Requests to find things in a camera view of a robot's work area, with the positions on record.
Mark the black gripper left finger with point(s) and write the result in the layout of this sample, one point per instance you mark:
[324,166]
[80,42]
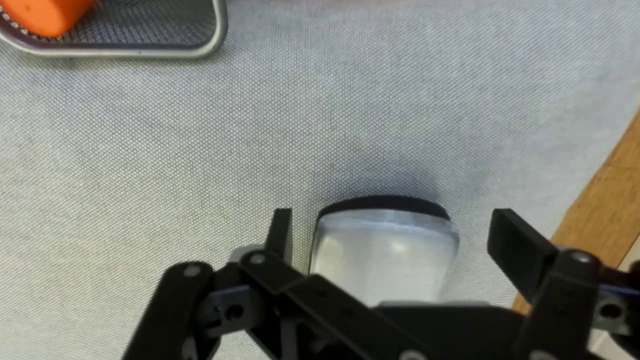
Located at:
[268,262]

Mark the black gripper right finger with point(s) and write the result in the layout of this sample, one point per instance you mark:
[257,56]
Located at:
[544,275]

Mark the gray mesh pen holder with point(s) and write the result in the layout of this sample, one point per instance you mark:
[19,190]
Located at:
[130,29]

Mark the orange object in holder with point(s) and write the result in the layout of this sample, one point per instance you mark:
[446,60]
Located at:
[47,17]

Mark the light gray cushion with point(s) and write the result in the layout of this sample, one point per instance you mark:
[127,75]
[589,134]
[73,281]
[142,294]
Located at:
[113,171]

